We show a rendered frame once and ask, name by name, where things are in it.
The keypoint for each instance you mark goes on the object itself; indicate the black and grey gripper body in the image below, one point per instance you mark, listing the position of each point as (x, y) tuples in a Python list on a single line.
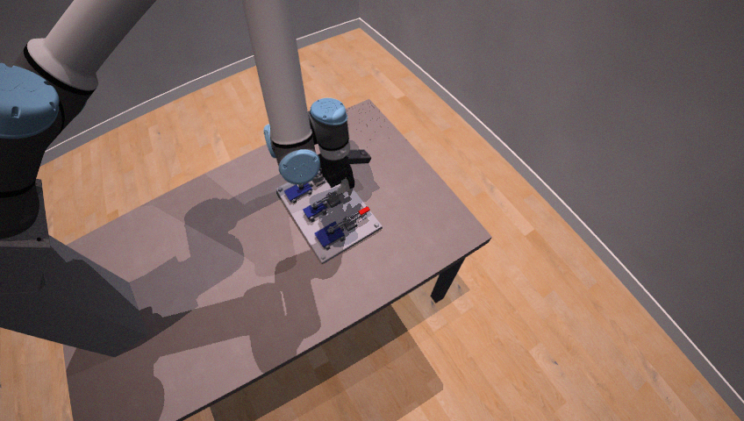
[(336, 173)]

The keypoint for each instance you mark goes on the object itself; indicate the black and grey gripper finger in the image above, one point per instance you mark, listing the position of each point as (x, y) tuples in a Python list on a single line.
[(347, 185)]

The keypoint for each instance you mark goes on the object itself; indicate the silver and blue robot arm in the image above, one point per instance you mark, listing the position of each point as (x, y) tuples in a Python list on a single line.
[(78, 45)]

